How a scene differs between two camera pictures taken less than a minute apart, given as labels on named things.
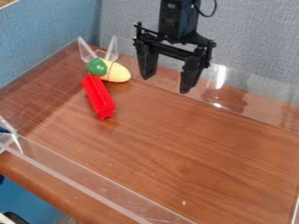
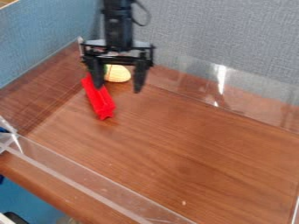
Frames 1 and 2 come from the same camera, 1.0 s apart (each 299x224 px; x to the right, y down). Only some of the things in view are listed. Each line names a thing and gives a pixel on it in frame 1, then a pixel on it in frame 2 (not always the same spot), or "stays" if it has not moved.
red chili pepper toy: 98,96 stays
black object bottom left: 15,218 stays
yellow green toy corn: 108,70 stays
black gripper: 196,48 → 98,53
